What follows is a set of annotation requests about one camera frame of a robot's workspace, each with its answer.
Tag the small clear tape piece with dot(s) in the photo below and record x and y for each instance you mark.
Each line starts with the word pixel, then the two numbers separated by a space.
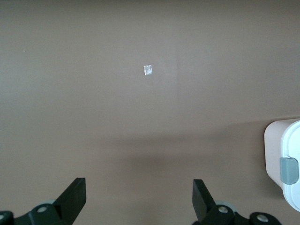
pixel 147 70

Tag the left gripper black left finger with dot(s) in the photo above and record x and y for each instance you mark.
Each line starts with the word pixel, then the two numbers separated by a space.
pixel 70 199

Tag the pink translucent plastic box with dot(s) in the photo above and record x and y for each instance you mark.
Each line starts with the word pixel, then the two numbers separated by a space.
pixel 273 152

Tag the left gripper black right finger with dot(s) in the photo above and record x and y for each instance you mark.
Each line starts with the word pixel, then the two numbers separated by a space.
pixel 201 201

